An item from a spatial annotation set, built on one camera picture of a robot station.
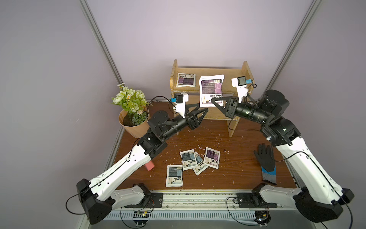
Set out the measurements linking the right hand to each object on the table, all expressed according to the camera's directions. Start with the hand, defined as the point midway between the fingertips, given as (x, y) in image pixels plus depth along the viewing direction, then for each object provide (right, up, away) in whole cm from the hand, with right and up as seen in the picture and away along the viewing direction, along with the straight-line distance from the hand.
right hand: (215, 95), depth 51 cm
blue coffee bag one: (-10, -35, +34) cm, 50 cm away
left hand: (-3, -5, +4) cm, 7 cm away
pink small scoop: (-33, -38, +32) cm, 60 cm away
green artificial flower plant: (-43, 0, +32) cm, 54 cm away
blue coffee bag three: (-18, -44, +30) cm, 56 cm away
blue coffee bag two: (-2, -39, +34) cm, 51 cm away
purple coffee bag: (+5, -35, +36) cm, 50 cm away
